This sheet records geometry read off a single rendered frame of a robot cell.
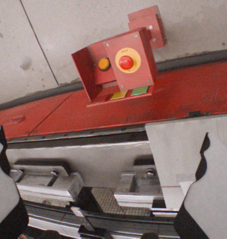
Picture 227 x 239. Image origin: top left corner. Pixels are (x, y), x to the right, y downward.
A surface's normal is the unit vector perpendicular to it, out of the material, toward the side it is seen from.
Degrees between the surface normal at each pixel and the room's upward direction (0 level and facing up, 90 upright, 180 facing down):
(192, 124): 0
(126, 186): 90
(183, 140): 0
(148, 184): 90
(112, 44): 0
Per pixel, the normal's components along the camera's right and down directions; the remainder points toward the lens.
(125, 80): -0.30, 0.53
